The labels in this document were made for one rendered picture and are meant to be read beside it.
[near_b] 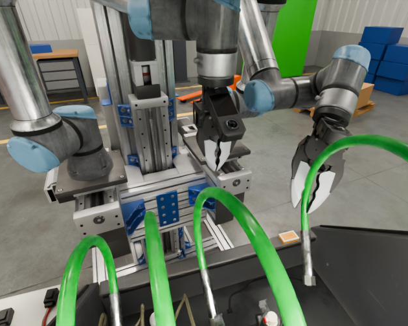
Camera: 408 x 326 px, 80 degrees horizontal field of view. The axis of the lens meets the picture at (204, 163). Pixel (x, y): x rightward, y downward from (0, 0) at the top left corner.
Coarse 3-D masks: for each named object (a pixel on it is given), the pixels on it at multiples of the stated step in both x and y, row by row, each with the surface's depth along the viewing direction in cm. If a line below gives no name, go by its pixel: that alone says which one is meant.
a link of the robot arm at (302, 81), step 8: (296, 80) 57; (304, 80) 58; (312, 80) 57; (304, 88) 57; (312, 88) 57; (304, 96) 58; (312, 96) 58; (296, 104) 59; (304, 104) 60; (312, 104) 61
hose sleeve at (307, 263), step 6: (300, 234) 47; (306, 234) 46; (306, 240) 46; (306, 246) 45; (306, 252) 45; (306, 258) 44; (306, 264) 44; (312, 264) 44; (306, 270) 44; (312, 270) 44
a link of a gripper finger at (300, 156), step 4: (300, 148) 48; (300, 152) 48; (296, 156) 48; (300, 156) 48; (304, 156) 48; (292, 160) 49; (296, 160) 48; (300, 160) 48; (304, 160) 47; (292, 164) 48; (296, 164) 47; (292, 168) 48; (296, 168) 47; (292, 172) 48; (296, 172) 47; (292, 176) 47
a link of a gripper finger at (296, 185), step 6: (300, 162) 47; (300, 168) 47; (306, 168) 47; (300, 174) 47; (306, 174) 47; (294, 180) 47; (300, 180) 47; (294, 186) 47; (300, 186) 47; (294, 192) 47; (300, 192) 46; (294, 198) 47; (300, 198) 46; (294, 204) 47
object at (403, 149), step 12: (336, 144) 34; (348, 144) 31; (360, 144) 29; (372, 144) 26; (384, 144) 24; (396, 144) 22; (324, 156) 39; (312, 168) 43; (312, 180) 45; (300, 216) 48
